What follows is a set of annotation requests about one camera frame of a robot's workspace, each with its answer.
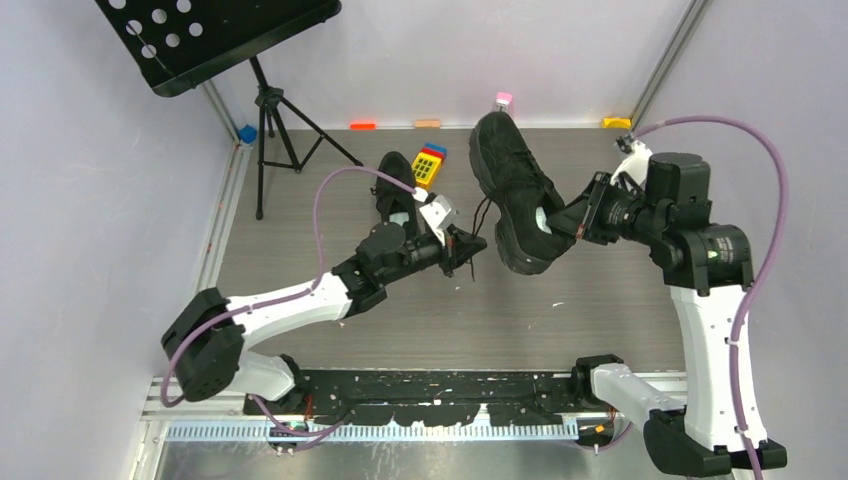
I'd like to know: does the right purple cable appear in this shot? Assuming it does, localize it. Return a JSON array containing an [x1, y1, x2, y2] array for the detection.
[[616, 115, 790, 480]]

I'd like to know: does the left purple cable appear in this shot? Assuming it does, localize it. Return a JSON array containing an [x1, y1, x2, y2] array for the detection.
[[158, 165, 435, 409]]

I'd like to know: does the blue block in corner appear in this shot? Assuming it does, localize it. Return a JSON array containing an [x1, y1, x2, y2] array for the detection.
[[238, 125, 258, 145]]

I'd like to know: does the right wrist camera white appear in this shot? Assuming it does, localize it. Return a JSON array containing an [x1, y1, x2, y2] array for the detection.
[[610, 133, 653, 189]]

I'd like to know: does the purple cable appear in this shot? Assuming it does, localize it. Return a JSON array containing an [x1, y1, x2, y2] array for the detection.
[[158, 165, 435, 409], [616, 115, 790, 480]]

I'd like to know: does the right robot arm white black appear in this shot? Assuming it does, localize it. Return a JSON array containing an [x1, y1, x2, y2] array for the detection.
[[548, 153, 788, 478]]

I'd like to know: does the yellow toy block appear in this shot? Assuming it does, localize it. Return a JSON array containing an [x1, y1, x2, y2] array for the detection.
[[411, 151, 444, 190]]

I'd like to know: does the black shoelace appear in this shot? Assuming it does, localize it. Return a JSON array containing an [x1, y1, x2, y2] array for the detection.
[[467, 196, 492, 282]]

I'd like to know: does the black shoe tied left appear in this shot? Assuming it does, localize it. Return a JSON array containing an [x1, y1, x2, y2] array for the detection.
[[371, 151, 421, 240]]

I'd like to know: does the yellow block in corner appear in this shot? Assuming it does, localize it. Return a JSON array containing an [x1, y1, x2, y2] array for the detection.
[[600, 117, 632, 130]]

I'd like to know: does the black shoe with laces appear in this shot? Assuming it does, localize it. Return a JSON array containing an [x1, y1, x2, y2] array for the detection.
[[469, 111, 574, 276]]

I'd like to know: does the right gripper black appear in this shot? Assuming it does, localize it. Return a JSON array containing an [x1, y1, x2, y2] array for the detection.
[[548, 169, 666, 244]]

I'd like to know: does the pink metronome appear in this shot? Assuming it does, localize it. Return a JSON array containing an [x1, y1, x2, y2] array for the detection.
[[493, 92, 513, 115]]

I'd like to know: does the black music stand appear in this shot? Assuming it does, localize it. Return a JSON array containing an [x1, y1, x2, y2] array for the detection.
[[96, 0, 361, 219]]

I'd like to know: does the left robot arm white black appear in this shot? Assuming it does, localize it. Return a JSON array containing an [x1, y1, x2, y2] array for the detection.
[[161, 222, 487, 414]]

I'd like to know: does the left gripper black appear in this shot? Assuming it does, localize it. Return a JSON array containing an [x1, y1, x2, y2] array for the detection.
[[380, 225, 486, 286]]

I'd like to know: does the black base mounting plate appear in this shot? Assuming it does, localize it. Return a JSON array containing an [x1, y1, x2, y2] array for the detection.
[[266, 370, 623, 427]]

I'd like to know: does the tan wooden block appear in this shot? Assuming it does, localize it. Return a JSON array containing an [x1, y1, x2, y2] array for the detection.
[[414, 119, 441, 129]]

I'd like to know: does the orange block at wall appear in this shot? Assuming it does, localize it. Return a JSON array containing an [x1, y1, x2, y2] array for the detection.
[[349, 122, 377, 131]]

